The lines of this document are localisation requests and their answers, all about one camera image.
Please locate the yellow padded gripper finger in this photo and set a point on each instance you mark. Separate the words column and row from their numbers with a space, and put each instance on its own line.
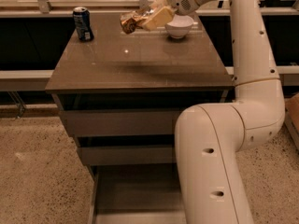
column 158, row 3
column 159, row 18

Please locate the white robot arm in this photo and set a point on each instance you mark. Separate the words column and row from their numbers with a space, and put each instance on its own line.
column 208, row 136

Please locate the blue soda can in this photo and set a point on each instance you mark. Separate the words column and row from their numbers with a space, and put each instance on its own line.
column 81, row 16

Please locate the grey drawer cabinet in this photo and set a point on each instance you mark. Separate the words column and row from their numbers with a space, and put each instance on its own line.
column 144, row 70

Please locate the grey top drawer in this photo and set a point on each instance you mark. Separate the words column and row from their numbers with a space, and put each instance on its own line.
column 88, row 123

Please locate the grey middle drawer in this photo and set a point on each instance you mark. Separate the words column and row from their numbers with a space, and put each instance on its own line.
column 96, row 156

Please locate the grey open bottom drawer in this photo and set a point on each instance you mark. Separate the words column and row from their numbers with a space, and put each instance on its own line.
column 137, row 194

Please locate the white ceramic bowl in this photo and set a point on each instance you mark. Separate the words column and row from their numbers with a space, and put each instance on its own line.
column 179, row 26

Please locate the metal railing with glass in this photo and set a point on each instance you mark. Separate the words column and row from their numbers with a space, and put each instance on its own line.
column 62, row 3

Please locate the cardboard box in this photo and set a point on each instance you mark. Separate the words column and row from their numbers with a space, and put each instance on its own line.
column 292, row 118

